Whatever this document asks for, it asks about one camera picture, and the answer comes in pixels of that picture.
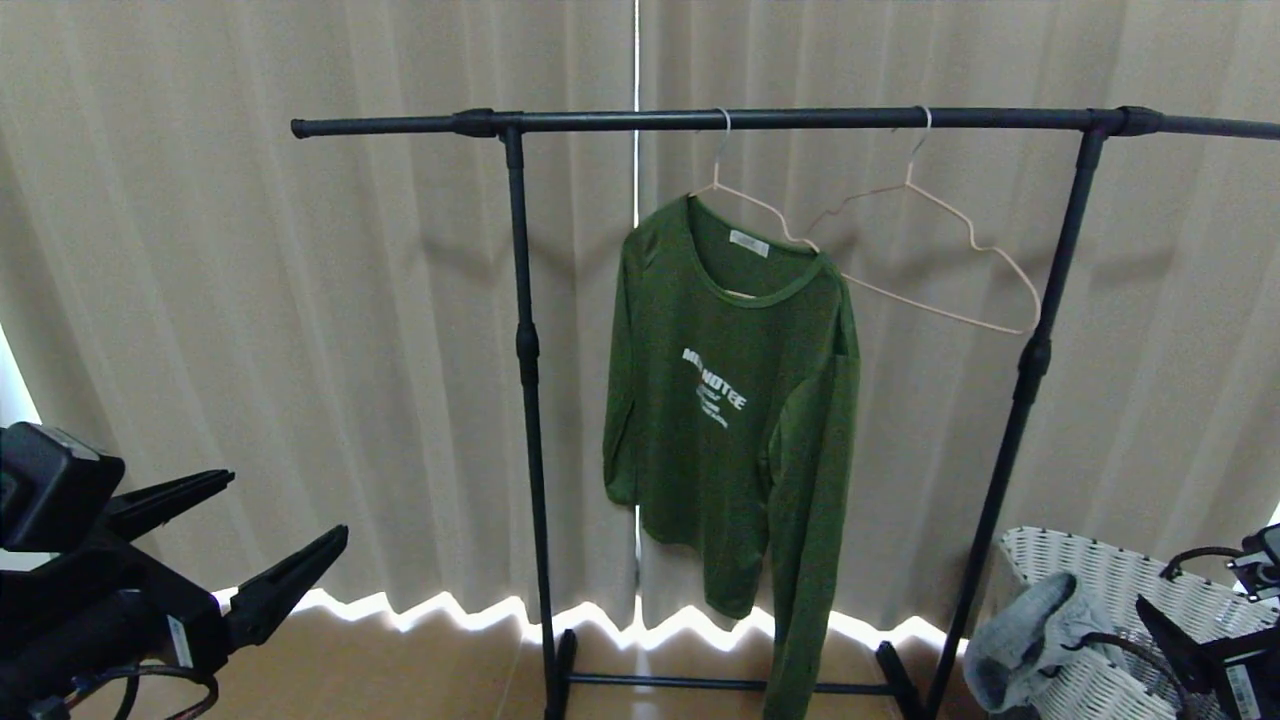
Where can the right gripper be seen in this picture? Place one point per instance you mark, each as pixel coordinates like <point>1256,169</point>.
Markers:
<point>1255,680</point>

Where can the beige curtain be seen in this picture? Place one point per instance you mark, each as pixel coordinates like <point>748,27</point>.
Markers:
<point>250,300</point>

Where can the green printed sleeveless shirt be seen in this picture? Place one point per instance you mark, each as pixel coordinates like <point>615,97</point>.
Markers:
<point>720,450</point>

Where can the pale grey garment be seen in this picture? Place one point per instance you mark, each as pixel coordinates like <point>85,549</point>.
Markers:
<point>1030,630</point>

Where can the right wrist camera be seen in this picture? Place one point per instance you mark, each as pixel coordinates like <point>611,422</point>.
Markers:
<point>1262,565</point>

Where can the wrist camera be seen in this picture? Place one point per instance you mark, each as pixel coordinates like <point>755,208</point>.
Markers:
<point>50,490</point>
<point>1262,565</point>

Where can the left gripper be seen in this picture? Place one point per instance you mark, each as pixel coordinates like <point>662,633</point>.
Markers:
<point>110,610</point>

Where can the pink clothes hanger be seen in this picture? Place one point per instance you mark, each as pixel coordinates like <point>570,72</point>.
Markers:
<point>717,175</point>
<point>940,307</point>

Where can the white laundry basket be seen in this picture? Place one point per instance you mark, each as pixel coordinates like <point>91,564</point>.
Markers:
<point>1090,570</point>

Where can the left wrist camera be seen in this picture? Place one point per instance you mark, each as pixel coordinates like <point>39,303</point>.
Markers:
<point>50,490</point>

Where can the black clothes rack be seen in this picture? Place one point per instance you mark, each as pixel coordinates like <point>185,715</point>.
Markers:
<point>600,121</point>

